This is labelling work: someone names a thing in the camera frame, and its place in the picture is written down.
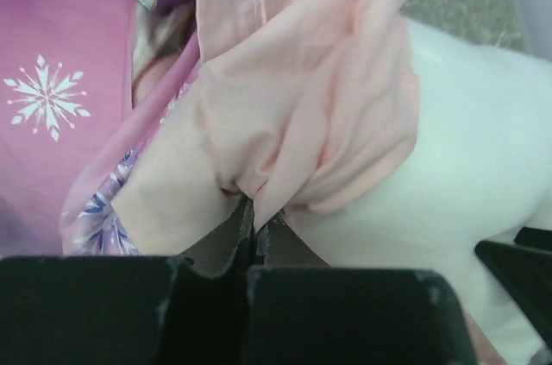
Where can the pink pillowcase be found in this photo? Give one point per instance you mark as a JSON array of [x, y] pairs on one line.
[[302, 105]]

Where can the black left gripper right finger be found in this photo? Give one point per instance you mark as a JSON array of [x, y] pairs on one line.
[[303, 311]]

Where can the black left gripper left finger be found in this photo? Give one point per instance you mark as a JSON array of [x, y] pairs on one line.
[[180, 309]]

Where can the white pillow insert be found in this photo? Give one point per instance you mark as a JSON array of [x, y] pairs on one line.
[[481, 167]]

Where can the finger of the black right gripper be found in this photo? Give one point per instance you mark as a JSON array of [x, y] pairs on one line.
[[523, 268]]

